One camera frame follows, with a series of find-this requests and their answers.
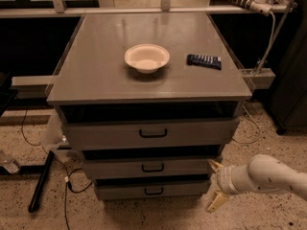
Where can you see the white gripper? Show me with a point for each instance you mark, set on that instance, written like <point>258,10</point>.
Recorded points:
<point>224,180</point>

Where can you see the grey bottom drawer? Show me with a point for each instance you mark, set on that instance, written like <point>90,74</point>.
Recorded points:
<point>156,186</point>

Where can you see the grey drawer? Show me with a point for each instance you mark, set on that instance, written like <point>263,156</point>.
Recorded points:
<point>149,125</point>
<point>147,162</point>
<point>156,186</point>

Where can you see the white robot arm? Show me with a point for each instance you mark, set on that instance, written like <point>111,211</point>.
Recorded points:
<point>262,174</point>

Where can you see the grey middle drawer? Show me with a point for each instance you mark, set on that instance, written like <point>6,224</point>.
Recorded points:
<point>147,162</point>

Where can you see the grey top drawer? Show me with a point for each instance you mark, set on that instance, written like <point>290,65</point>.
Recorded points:
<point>149,125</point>

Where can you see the grey drawer cabinet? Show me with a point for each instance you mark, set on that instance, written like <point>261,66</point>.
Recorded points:
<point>95,72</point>

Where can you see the dark cabinet at right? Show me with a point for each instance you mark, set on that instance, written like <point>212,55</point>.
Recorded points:
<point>288,94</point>

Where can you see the dark blue snack packet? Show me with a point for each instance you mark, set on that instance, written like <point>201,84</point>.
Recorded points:
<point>205,61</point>

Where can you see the white paper bowl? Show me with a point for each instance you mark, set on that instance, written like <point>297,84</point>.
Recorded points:
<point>146,58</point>

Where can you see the black bar on floor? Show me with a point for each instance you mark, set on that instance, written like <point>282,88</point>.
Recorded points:
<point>34,204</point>

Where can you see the white power strip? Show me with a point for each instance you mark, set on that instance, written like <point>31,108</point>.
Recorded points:
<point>260,6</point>

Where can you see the clear plastic piece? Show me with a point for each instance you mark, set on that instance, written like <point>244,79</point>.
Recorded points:
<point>9,163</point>

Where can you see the grey metal rail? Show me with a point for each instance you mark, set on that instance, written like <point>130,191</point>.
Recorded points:
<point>33,87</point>

